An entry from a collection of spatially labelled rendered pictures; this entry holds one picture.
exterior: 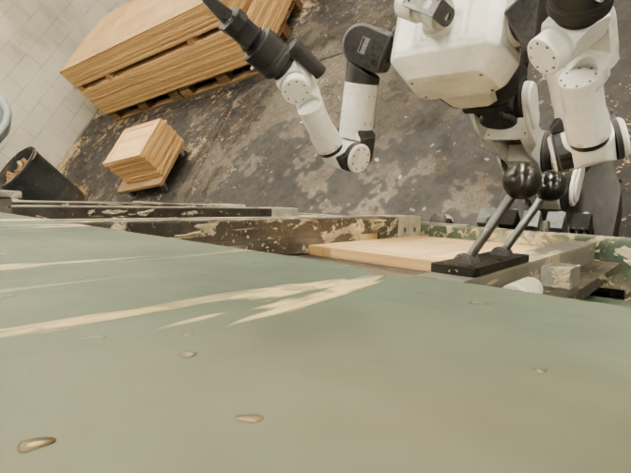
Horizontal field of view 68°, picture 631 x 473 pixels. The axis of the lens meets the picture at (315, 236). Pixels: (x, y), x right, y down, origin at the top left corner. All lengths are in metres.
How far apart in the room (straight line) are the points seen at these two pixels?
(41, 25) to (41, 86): 0.76
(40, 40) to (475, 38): 6.26
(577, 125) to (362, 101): 0.53
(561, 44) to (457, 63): 0.32
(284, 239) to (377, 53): 0.56
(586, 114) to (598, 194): 1.29
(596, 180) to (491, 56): 1.25
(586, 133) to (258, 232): 0.60
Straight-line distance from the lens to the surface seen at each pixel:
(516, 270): 0.64
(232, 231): 0.79
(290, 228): 0.89
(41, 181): 5.18
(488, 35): 1.10
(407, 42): 1.18
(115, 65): 5.52
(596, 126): 0.97
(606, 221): 2.14
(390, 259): 0.83
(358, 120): 1.26
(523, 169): 0.51
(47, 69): 6.88
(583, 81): 0.93
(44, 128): 6.63
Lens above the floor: 1.92
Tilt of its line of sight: 43 degrees down
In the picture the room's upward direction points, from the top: 41 degrees counter-clockwise
